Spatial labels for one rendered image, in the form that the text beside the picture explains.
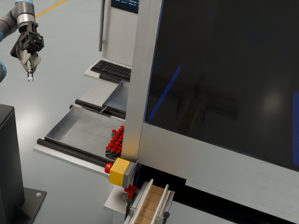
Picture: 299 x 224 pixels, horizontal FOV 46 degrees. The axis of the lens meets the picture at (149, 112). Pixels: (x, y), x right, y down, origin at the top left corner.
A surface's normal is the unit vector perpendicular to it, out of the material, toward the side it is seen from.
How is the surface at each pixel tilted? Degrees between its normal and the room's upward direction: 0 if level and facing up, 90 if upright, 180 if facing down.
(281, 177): 90
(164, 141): 90
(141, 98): 90
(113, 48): 90
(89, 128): 0
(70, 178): 0
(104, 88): 0
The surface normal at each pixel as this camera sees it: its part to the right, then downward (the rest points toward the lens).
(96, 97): 0.14, -0.79
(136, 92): -0.32, 0.53
